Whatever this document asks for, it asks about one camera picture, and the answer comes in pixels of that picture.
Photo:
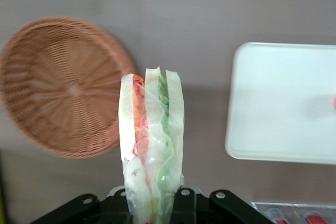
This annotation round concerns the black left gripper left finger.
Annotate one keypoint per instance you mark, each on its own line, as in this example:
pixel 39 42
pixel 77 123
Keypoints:
pixel 110 208

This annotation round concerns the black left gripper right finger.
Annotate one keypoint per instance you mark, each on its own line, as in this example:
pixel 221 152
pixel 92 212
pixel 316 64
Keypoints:
pixel 189 208

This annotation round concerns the triangle sandwich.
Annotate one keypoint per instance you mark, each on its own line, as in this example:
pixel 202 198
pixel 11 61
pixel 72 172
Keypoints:
pixel 152 129

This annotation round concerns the brown wicker basket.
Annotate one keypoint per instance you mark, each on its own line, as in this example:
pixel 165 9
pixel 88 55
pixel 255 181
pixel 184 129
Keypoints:
pixel 60 87

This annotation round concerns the beige plastic tray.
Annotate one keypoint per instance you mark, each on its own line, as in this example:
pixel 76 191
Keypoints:
pixel 283 98

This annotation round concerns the red cola bottle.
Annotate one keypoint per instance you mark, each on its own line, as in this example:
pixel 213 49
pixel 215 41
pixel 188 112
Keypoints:
pixel 314 218
pixel 275 215

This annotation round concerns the clear acrylic bottle rack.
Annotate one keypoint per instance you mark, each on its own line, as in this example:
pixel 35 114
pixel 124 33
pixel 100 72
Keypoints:
pixel 291 208

